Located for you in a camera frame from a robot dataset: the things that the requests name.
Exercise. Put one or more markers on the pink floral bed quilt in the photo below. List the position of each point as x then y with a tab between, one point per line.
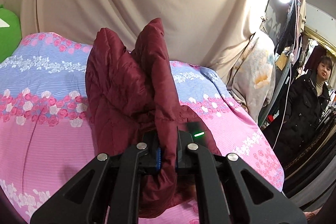
45	133

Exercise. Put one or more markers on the maroon quilted down jacket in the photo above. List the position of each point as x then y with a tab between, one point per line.
130	93

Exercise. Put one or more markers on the green plush pillow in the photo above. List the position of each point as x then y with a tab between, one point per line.
10	35

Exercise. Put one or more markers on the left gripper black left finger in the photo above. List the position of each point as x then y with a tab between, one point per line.
151	162

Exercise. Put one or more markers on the person in black coat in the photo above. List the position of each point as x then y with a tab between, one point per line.
300	111

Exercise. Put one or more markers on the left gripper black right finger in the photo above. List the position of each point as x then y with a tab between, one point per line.
183	160

